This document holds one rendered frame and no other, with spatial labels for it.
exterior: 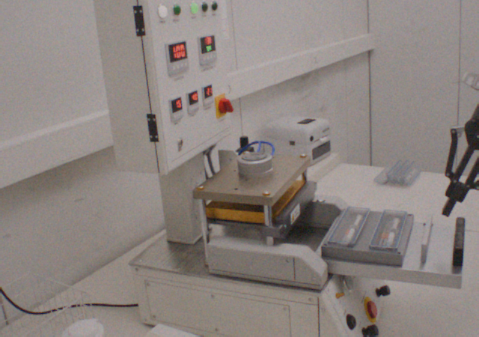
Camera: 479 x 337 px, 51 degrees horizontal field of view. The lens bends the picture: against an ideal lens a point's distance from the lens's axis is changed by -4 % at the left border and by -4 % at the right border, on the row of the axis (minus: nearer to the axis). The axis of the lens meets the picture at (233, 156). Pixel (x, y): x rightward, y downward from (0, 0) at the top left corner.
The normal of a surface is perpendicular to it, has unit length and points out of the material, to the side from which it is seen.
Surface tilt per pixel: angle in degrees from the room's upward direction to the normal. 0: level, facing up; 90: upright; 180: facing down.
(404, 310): 0
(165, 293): 90
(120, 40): 90
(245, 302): 90
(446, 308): 0
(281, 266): 90
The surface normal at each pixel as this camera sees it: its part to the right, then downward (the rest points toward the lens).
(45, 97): 0.83, 0.09
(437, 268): -0.08, -0.95
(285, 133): -0.63, 0.21
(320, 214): -0.41, 0.30
